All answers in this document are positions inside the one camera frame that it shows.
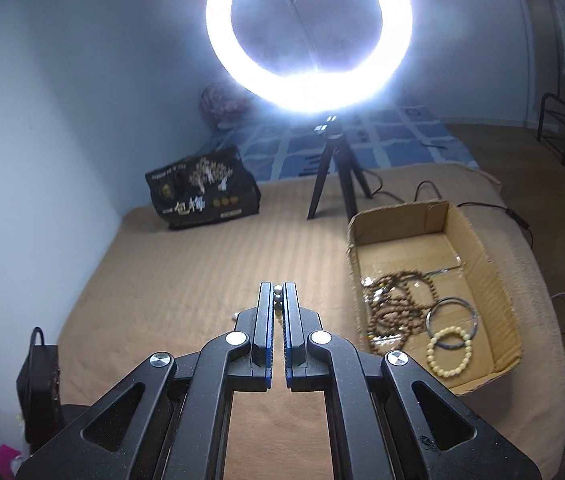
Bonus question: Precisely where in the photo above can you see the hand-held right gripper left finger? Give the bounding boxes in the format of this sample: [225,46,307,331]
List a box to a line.
[16,281,276,480]

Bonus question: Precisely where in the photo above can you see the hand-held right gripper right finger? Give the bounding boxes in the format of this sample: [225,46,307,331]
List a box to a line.
[282,281,538,480]

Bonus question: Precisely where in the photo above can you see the white bead necklace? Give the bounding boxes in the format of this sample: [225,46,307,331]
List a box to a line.
[230,284,285,322]

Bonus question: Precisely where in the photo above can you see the brown wooden bead necklace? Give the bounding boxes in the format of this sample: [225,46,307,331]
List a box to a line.
[361,269,440,356]

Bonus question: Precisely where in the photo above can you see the thin black bangle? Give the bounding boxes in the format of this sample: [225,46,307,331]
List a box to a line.
[425,297,478,351]

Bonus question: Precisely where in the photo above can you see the cream bead bracelet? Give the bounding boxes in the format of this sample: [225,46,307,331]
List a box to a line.
[426,326,474,374]

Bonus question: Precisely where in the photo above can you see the cardboard box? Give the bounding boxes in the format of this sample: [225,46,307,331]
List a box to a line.
[346,200,522,396]

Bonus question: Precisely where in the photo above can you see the black printed snack bag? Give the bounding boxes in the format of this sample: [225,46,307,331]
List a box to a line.
[145,146,262,231]

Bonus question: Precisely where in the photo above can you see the black tripod stand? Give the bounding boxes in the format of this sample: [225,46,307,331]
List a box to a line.
[306,115,374,220]

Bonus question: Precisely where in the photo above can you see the blue patterned bed sheet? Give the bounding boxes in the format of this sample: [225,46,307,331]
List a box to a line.
[210,92,480,183]

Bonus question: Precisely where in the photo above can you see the folded floral quilt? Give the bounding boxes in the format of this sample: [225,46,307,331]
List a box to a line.
[199,84,253,128]

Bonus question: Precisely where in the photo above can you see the pink object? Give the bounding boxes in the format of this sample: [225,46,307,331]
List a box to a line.
[0,442,20,480]

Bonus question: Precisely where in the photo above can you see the black power cable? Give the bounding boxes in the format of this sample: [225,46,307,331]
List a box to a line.
[362,170,535,248]

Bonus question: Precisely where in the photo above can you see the white ring light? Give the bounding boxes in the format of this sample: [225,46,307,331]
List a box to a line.
[206,0,424,112]

